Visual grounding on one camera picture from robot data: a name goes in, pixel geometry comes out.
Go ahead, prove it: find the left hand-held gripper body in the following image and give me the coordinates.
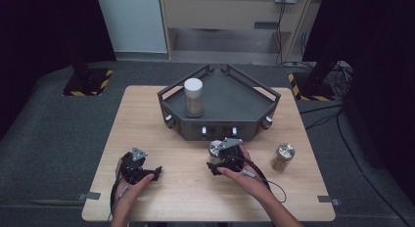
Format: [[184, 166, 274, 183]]
[[116, 146, 155, 186]]

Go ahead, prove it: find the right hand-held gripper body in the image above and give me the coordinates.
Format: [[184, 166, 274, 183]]
[[217, 137, 245, 172]]

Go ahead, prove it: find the brown jar silver lid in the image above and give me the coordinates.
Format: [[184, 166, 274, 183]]
[[271, 143, 297, 172]]

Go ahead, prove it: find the dark grey corner rack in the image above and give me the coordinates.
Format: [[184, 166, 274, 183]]
[[157, 64, 282, 143]]

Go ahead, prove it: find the white cylindrical jar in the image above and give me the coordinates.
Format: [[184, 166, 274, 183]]
[[183, 77, 205, 118]]

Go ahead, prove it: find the person's left hand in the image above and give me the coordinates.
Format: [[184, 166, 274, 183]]
[[115, 158, 155, 204]]

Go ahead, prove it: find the person's right hand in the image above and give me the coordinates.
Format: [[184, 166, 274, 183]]
[[216, 145, 272, 202]]

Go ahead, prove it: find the grey tape piece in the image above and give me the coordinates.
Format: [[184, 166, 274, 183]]
[[77, 191, 102, 202], [317, 195, 342, 206]]

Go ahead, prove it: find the black stand striped base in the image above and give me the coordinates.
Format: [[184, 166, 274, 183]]
[[288, 57, 337, 102], [62, 50, 115, 97]]

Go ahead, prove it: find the light wooden cabinet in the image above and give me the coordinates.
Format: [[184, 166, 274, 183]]
[[159, 0, 316, 63]]

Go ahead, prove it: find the white cabinet panel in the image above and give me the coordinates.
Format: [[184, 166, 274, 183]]
[[96, 0, 168, 54]]

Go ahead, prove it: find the black curtain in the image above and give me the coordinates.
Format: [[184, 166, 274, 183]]
[[0, 0, 116, 140], [301, 0, 415, 196]]

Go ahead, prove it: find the right hand-held gripper cable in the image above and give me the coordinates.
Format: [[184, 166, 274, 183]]
[[234, 155, 288, 204]]

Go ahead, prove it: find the hand-held gripper cable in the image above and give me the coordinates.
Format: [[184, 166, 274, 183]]
[[234, 155, 288, 204], [109, 177, 131, 223]]

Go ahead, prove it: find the left hand-held gripper cable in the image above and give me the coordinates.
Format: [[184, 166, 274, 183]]
[[109, 177, 131, 223]]

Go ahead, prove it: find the long black floor cable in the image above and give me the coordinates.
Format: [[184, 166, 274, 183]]
[[299, 103, 415, 227]]

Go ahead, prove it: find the black outlet cable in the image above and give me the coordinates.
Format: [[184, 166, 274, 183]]
[[275, 0, 306, 68]]

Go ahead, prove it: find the tangled floor cable bundle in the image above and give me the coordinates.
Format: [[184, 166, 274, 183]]
[[327, 61, 355, 98]]

